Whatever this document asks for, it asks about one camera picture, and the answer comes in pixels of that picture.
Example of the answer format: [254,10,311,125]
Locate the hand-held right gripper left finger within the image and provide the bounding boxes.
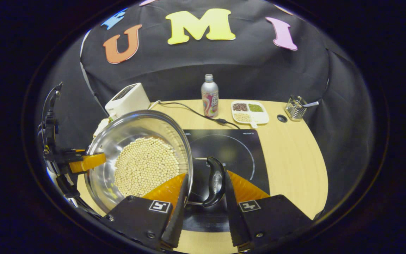
[101,172,189,252]

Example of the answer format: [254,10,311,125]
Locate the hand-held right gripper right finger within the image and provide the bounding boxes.
[225,170,313,252]

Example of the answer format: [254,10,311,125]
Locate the steel pot with black handles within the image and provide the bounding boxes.
[84,109,226,214]

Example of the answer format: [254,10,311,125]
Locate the black induction cooktop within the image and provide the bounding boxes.
[182,129,270,232]

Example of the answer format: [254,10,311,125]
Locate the pile of yellow soybeans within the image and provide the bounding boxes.
[114,137,180,198]

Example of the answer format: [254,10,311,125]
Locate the white toaster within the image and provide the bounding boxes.
[104,83,151,119]

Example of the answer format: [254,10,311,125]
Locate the white divided bean dish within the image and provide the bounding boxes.
[231,101,270,129]

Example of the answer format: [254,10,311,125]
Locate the printed aluminium drink bottle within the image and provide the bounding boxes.
[201,74,219,118]

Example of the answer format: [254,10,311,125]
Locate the black power cable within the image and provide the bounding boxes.
[149,101,240,129]

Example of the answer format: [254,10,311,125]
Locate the wire mesh utensil holder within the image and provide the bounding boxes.
[284,95,308,122]

